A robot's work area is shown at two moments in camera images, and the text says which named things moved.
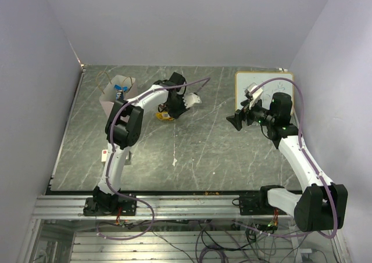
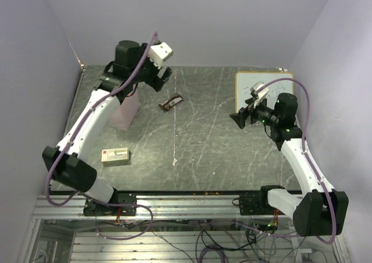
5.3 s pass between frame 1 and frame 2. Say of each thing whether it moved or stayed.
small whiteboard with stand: stayed
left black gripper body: moved
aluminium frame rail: stayed
